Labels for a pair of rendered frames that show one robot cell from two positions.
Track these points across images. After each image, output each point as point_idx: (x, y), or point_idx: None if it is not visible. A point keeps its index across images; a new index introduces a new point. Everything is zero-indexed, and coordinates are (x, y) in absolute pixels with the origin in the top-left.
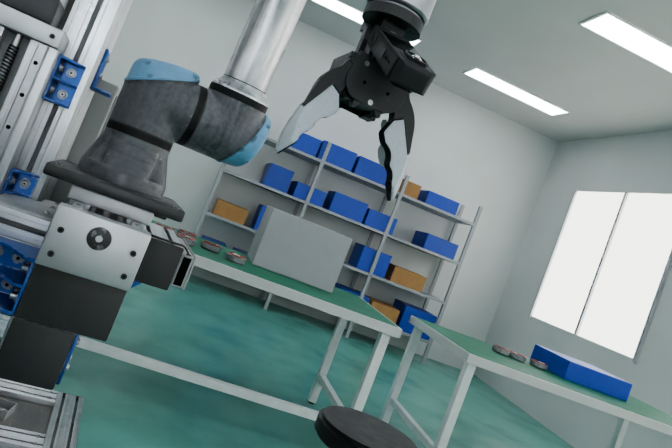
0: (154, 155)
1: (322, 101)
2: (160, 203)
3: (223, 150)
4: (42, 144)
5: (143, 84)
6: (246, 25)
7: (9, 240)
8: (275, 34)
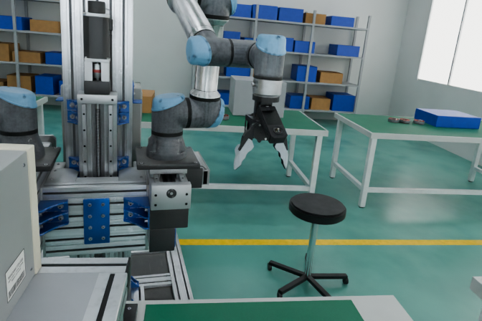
0: (177, 140)
1: (246, 146)
2: (188, 164)
3: (206, 125)
4: (123, 141)
5: (161, 112)
6: None
7: (134, 198)
8: None
